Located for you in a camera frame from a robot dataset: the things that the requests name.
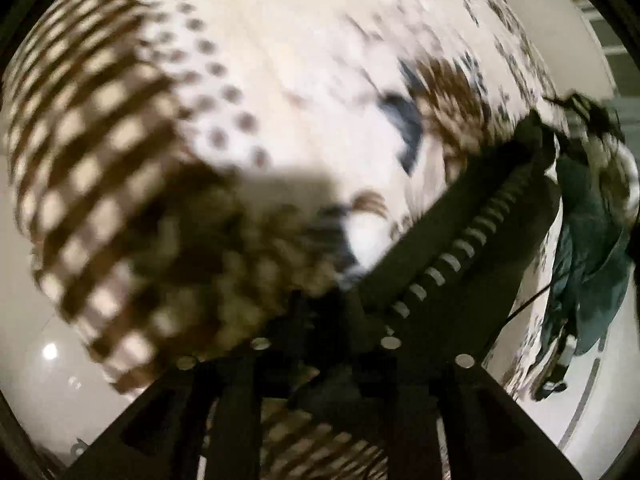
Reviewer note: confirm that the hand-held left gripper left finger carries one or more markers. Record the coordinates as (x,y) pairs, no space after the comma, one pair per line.
(235,385)

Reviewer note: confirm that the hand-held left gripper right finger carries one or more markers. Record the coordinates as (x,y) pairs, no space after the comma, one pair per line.
(425,410)

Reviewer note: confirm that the dark green garment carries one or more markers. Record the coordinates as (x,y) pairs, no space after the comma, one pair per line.
(587,270)

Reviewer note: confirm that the brown checked printed bedsheet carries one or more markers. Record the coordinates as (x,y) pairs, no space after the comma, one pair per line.
(165,160)

